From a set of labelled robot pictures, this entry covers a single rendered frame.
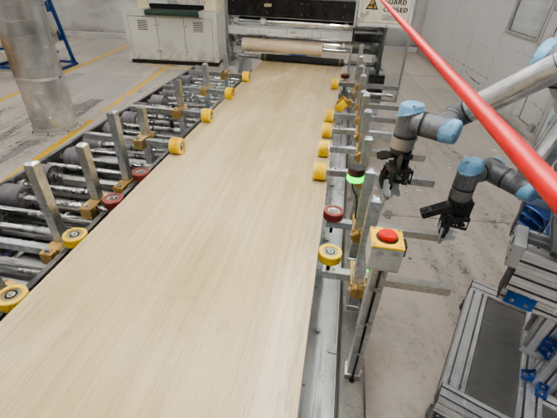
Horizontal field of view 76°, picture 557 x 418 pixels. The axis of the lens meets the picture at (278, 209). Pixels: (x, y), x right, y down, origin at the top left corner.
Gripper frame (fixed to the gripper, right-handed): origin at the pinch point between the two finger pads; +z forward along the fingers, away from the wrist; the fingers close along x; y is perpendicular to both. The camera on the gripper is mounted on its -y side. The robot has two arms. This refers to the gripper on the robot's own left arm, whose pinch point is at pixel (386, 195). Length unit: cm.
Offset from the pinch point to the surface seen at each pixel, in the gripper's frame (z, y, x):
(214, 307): 11, 34, -65
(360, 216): 7.8, 1.4, -9.3
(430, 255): 101, -68, 87
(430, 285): 18.6, 28.7, 7.0
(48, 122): 86, -328, -247
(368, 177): -9.0, 1.5, -9.5
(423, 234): 15.1, 6.0, 15.7
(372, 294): -5, 49, -27
